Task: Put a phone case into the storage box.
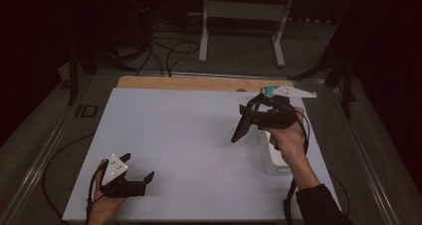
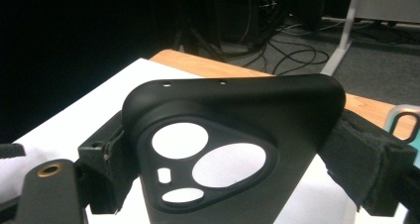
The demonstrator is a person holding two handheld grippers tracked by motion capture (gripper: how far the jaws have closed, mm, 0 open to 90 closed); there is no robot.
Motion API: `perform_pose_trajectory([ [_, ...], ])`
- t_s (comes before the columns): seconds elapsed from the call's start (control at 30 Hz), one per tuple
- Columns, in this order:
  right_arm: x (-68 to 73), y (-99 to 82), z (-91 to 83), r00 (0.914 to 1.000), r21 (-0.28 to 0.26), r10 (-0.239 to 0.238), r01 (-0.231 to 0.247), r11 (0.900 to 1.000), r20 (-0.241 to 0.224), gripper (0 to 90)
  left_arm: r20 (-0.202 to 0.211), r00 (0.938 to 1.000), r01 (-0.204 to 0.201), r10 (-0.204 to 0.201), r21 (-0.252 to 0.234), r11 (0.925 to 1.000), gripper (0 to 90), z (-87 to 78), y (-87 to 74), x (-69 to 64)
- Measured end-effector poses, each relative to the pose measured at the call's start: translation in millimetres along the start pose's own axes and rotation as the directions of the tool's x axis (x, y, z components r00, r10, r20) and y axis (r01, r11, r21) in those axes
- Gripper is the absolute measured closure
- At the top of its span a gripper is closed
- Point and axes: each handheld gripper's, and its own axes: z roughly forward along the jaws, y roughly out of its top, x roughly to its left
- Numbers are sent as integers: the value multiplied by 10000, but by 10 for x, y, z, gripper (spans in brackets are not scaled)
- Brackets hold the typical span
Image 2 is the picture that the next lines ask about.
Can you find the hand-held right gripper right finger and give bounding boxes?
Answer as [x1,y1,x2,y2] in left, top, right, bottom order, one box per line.
[318,108,419,218]

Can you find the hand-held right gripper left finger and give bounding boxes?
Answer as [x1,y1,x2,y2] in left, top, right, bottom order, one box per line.
[77,110,142,216]

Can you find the black phone case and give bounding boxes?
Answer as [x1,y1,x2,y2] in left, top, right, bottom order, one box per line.
[121,73,347,224]

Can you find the white board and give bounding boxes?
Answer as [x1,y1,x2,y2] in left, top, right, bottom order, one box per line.
[0,57,420,224]

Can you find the white metal stand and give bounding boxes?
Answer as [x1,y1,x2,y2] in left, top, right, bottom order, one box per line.
[320,0,420,77]

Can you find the black floor cables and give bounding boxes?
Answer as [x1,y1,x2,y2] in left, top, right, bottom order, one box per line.
[224,19,331,76]
[211,0,328,47]

